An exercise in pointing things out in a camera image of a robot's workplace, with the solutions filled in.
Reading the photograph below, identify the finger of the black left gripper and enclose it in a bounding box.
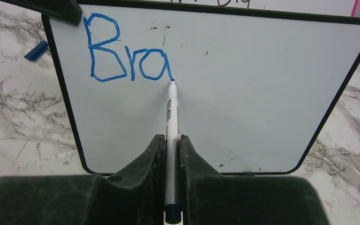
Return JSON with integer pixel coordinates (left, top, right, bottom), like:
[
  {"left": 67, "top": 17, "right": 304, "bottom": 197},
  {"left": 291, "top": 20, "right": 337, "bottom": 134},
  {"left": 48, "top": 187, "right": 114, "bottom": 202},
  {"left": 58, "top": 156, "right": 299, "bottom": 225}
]
[{"left": 0, "top": 0, "right": 83, "bottom": 25}]

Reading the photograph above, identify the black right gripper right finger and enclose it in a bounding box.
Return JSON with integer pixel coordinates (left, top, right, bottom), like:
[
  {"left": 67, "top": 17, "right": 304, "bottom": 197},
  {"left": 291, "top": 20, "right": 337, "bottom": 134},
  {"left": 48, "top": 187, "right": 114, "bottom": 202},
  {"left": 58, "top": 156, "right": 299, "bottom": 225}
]
[{"left": 180, "top": 135, "right": 329, "bottom": 225}]

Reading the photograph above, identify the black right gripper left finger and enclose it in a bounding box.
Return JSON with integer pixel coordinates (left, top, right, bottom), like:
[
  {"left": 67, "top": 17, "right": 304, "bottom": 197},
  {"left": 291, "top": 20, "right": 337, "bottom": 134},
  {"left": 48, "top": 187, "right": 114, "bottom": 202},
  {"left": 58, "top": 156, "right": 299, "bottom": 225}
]
[{"left": 0, "top": 135, "right": 165, "bottom": 225}]

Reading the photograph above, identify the blue whiteboard marker pen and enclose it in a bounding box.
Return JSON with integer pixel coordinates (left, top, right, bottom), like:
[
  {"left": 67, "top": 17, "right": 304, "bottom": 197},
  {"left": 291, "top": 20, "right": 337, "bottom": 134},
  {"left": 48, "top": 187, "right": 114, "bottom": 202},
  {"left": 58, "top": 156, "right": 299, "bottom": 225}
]
[{"left": 164, "top": 80, "right": 182, "bottom": 225}]

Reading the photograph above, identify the blue marker cap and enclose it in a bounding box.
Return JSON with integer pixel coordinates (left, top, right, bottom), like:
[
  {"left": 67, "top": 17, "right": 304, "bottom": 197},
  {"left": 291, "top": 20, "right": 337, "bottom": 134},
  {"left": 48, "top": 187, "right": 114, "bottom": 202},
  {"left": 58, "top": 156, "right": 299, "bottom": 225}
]
[{"left": 24, "top": 41, "right": 48, "bottom": 62}]

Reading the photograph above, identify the black framed whiteboard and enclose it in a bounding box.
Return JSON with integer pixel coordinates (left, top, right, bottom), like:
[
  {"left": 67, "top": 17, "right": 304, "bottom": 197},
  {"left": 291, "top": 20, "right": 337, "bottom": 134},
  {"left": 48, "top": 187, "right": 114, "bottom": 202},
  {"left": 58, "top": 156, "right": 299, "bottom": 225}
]
[{"left": 42, "top": 0, "right": 360, "bottom": 174}]

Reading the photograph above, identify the pink framed whiteboard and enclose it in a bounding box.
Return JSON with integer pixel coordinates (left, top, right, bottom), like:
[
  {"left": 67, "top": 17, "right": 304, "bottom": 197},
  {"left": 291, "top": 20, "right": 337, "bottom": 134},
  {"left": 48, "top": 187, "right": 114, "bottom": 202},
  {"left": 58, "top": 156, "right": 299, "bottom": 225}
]
[{"left": 171, "top": 0, "right": 359, "bottom": 16}]

